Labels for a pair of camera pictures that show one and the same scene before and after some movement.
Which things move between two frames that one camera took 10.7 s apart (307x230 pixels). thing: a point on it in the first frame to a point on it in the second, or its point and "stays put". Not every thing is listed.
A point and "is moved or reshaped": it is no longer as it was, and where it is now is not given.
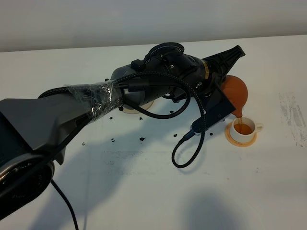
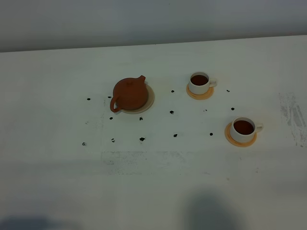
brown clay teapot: x=237 y=91 is moved or reshaped
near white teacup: x=243 y=129 stays put
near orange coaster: x=227 y=131 stays put
